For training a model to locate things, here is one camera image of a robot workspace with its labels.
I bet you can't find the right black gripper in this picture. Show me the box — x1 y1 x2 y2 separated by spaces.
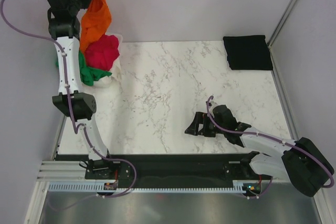
184 112 226 137

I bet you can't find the orange t shirt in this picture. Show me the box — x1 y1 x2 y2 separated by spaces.
80 0 112 53

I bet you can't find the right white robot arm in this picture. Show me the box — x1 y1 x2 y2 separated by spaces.
185 102 335 197

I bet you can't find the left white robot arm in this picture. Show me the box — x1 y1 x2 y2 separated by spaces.
47 0 115 178

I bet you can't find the red t shirt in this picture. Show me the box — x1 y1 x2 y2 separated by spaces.
84 35 120 71

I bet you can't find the green t shirt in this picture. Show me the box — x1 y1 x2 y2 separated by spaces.
55 50 112 87

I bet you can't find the folded black t shirt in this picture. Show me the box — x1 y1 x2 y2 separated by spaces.
223 35 273 71

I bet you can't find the white laundry basket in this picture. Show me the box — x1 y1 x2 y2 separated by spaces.
78 33 123 88

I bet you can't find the white t shirt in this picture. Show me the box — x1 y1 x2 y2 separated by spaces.
95 58 122 88

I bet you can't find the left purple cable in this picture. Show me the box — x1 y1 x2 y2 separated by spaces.
1 0 139 198

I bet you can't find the purple cable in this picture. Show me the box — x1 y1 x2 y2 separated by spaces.
1 0 139 198
206 95 335 200

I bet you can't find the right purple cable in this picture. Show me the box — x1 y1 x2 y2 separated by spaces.
206 95 335 200

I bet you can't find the aluminium frame rail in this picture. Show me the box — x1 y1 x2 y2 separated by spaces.
36 159 89 182

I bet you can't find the white slotted cable duct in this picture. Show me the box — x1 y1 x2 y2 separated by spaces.
48 182 246 194

